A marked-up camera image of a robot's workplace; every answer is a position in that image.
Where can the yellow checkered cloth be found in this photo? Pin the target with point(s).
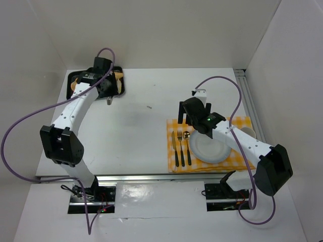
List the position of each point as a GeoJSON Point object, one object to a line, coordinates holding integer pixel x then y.
{"type": "Point", "coordinates": [233, 162]}

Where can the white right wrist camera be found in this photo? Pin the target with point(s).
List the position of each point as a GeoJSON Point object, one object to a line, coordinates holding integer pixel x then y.
{"type": "Point", "coordinates": [200, 94]}

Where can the white blue-rimmed plate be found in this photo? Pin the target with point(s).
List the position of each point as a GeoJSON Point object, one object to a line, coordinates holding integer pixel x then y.
{"type": "Point", "coordinates": [208, 150]}

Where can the gold spoon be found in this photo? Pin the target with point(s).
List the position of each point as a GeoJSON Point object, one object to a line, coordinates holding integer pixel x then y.
{"type": "Point", "coordinates": [186, 136]}

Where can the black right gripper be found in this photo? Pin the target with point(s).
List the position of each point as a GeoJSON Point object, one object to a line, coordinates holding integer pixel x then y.
{"type": "Point", "coordinates": [183, 108]}

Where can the aluminium rail front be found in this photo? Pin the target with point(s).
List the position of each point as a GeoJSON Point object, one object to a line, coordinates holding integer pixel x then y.
{"type": "Point", "coordinates": [206, 177]}

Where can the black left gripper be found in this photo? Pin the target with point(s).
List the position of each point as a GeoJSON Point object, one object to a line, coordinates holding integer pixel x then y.
{"type": "Point", "coordinates": [108, 94]}

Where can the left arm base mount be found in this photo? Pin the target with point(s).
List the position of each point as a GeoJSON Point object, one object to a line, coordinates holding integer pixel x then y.
{"type": "Point", "coordinates": [103, 200]}

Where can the orange bundt cake bread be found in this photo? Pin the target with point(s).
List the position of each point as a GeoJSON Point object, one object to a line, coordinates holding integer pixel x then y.
{"type": "Point", "coordinates": [73, 85]}

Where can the gold table knife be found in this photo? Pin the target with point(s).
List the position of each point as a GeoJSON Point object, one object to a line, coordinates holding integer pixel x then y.
{"type": "Point", "coordinates": [175, 149]}

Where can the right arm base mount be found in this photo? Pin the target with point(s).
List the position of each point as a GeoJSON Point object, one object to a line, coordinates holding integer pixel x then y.
{"type": "Point", "coordinates": [219, 200]}

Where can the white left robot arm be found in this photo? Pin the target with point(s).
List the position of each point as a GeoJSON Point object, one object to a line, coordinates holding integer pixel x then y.
{"type": "Point", "coordinates": [60, 139]}

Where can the long baguette bread roll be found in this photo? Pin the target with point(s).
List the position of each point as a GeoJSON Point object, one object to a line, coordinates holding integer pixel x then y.
{"type": "Point", "coordinates": [119, 86]}

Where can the gold fork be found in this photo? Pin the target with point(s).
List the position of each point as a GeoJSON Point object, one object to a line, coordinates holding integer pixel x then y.
{"type": "Point", "coordinates": [180, 138]}

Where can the black serving tray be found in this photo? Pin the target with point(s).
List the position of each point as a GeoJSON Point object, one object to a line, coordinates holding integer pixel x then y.
{"type": "Point", "coordinates": [73, 75]}

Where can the striped triangular bread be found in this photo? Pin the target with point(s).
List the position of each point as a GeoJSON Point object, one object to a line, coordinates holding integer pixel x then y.
{"type": "Point", "coordinates": [118, 75]}

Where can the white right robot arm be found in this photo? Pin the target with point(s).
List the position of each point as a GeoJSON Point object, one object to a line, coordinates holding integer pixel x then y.
{"type": "Point", "coordinates": [273, 167]}

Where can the aluminium rail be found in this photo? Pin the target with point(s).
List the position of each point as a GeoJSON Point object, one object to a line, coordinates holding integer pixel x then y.
{"type": "Point", "coordinates": [248, 102]}
{"type": "Point", "coordinates": [206, 177]}

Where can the white paper cup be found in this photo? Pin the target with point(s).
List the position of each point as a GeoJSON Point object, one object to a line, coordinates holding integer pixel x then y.
{"type": "Point", "coordinates": [249, 131]}

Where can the aluminium rail right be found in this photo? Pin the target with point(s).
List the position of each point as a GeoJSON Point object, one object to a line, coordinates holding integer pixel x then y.
{"type": "Point", "coordinates": [248, 102]}

